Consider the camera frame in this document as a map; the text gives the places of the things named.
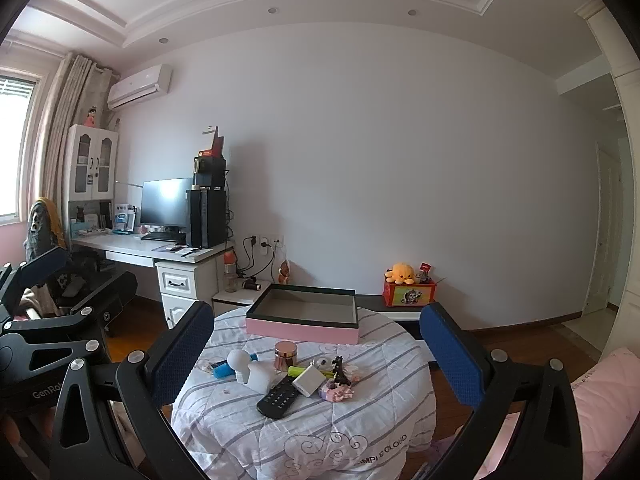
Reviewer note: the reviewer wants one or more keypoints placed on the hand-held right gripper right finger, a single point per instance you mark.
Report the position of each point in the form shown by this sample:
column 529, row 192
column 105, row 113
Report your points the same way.
column 450, row 355

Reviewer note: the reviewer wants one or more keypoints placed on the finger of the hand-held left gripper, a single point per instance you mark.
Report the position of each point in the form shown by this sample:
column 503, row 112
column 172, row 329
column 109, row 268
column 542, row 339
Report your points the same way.
column 82, row 355
column 45, row 265

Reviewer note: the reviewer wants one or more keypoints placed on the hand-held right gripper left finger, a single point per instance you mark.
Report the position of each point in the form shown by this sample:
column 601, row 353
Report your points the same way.
column 182, row 355

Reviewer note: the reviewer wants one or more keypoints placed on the rose gold jar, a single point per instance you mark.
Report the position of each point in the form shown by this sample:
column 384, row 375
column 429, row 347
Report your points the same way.
column 285, row 357

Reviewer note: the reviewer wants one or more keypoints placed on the black remote control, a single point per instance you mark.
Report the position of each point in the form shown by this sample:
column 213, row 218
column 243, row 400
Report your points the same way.
column 277, row 400

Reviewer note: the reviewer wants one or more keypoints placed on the yellow highlighter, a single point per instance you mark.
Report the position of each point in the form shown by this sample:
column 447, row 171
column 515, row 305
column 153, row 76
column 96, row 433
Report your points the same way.
column 296, row 371

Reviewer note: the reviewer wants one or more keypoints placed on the pink storage box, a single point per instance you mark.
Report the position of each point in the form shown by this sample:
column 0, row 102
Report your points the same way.
column 300, row 332

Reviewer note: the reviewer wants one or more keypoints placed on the pink white block toy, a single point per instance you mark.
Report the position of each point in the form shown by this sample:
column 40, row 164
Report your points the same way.
column 335, row 391

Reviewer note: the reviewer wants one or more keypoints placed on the white charger plug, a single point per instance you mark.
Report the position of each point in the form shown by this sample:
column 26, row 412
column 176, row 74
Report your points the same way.
column 307, row 382

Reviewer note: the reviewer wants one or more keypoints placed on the glass diffuser bottle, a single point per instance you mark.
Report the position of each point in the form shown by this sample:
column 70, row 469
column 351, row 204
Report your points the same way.
column 321, row 363

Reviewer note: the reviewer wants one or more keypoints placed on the dark printed jacket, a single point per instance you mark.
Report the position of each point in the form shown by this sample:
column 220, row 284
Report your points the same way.
column 40, row 235

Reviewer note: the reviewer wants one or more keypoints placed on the small blue tube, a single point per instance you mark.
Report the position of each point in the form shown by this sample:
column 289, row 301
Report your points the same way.
column 221, row 370

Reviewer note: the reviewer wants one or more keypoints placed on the yellow cloth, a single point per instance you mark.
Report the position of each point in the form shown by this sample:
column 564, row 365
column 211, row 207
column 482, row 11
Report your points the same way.
column 54, row 220

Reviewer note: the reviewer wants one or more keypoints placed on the black white low cabinet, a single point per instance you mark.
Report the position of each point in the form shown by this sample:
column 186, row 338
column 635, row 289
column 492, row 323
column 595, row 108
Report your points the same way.
column 395, row 312

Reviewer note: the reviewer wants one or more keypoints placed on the white drawer unit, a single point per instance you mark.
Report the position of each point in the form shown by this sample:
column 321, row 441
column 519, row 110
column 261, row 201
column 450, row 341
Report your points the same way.
column 180, row 285

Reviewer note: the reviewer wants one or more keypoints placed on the red printed storage box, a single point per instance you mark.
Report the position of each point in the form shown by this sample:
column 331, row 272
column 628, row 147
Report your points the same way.
column 407, row 294

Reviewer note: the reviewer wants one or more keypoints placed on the white desk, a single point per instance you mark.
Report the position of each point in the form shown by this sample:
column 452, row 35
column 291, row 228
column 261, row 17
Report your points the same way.
column 125, row 247

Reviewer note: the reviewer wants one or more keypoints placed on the blue white carton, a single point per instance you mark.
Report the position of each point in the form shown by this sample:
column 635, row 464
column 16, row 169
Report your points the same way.
column 124, row 220

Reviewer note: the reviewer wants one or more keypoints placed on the bottle with orange cap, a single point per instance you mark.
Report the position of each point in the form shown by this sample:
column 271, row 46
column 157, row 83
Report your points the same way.
column 230, row 275

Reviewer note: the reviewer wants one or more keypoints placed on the yellow octopus plush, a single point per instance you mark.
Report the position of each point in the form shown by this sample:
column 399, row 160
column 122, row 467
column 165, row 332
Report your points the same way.
column 401, row 274

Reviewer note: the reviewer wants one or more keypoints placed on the black hair dryer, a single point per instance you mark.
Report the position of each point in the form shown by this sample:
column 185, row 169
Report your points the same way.
column 251, row 285

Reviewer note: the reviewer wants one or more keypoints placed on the white glass-door cabinet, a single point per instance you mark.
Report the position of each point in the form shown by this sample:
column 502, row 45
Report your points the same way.
column 92, row 160

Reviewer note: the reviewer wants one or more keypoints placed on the window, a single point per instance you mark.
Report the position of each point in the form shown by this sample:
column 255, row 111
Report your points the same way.
column 15, row 150

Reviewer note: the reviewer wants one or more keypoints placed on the black keyboard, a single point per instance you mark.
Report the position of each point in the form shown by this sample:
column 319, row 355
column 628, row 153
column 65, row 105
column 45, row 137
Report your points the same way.
column 162, row 236

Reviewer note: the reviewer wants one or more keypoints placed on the orange snack bag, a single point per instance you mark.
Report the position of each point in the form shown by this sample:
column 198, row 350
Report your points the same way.
column 284, row 272

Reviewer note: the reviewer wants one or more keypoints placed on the black computer monitor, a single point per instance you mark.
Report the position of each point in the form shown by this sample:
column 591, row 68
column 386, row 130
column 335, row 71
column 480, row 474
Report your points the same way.
column 165, row 202

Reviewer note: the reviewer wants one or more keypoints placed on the black computer tower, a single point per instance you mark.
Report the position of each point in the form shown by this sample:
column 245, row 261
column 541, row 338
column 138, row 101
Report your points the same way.
column 206, row 217

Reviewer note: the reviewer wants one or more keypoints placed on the white striped quilt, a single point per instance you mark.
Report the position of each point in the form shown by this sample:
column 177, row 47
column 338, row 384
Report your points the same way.
column 300, row 440

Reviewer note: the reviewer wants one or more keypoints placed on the small pink doll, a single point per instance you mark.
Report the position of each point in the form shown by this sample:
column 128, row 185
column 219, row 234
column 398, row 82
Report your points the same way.
column 91, row 117

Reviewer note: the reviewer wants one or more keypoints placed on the pink bed sheet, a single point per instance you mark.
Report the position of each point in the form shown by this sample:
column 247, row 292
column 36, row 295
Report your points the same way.
column 605, row 390

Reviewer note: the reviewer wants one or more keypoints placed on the beige curtain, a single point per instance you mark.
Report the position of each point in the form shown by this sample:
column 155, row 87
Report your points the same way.
column 70, row 90

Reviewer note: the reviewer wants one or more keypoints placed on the black speaker box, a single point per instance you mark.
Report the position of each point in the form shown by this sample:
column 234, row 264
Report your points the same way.
column 210, row 172

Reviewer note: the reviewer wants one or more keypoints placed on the white door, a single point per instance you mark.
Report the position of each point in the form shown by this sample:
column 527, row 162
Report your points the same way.
column 602, row 240

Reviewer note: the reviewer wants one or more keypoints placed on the white air conditioner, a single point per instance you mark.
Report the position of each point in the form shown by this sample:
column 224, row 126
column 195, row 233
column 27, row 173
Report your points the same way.
column 140, row 87

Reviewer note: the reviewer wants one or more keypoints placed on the red cardboard box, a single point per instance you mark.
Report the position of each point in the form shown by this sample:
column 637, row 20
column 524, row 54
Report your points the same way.
column 215, row 145

